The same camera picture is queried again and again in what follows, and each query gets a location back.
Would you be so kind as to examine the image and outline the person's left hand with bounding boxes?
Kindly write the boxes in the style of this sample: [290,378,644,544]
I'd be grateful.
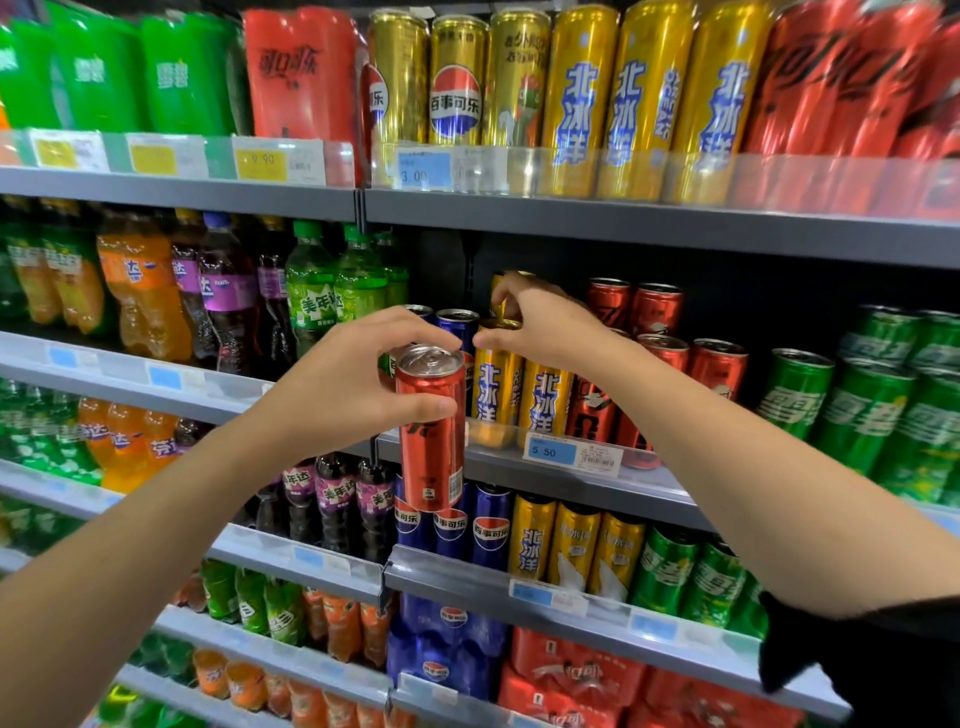
[262,305,463,460]

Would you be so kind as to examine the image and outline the person's right hand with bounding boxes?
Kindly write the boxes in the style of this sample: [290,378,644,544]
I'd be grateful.
[472,271,624,378]

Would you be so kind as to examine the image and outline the red soda can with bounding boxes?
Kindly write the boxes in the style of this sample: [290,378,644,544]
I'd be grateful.
[738,0,864,215]
[824,0,946,219]
[394,342,469,516]
[586,277,634,331]

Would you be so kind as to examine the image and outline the grey metal shelf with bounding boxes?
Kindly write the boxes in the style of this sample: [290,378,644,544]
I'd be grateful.
[0,127,960,728]

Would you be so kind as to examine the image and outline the green soda can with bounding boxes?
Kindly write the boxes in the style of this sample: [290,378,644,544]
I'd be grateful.
[725,573,772,641]
[872,365,960,505]
[905,310,960,371]
[629,523,701,616]
[808,357,919,479]
[837,304,923,363]
[680,539,748,630]
[754,347,837,442]

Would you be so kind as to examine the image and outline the row of yellow cans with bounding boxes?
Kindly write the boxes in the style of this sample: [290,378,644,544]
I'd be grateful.
[365,0,775,208]

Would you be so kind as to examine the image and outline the person's right forearm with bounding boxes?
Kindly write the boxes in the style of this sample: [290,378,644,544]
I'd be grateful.
[592,341,960,624]

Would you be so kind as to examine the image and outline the person's left forearm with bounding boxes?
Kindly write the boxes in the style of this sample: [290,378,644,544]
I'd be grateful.
[0,404,301,728]

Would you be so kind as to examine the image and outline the cluster of green plastic bottles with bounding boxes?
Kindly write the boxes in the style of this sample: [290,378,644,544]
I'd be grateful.
[284,219,412,376]

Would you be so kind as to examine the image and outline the row of purple label bottles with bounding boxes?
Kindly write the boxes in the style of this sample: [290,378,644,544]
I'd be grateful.
[173,417,322,545]

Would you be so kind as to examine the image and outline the tall purple drink bottle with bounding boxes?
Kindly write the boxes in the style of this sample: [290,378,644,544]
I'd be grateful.
[254,215,299,376]
[169,208,220,365]
[197,212,262,376]

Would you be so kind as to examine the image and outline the tall orange drink bottle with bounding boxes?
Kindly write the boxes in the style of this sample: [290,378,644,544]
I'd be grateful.
[95,209,194,365]

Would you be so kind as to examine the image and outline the row of medium orange bottles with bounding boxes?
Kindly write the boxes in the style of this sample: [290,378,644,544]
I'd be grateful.
[77,395,183,495]

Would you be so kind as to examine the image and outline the green drink multipack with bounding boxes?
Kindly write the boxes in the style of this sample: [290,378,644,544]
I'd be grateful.
[200,557,307,648]

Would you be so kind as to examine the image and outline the orange drink multipack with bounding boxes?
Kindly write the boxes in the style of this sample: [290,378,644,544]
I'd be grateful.
[302,587,397,670]

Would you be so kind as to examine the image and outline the row of small orange bottles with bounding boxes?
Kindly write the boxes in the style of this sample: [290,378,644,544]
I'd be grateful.
[172,572,209,615]

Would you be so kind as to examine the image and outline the blue drink multipack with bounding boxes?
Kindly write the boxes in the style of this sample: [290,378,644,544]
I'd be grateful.
[385,594,513,703]

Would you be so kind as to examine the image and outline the row of medium green bottles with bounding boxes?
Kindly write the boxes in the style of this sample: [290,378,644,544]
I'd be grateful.
[0,377,104,487]

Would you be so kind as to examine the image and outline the rows of mixed small bottles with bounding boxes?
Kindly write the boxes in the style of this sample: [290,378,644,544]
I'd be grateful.
[95,632,419,728]

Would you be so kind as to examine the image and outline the cluster of dark green bottles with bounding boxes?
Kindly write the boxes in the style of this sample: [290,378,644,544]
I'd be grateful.
[0,196,114,337]

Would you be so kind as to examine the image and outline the red drink multipack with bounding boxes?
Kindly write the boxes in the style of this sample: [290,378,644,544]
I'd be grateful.
[626,665,805,728]
[497,627,648,728]

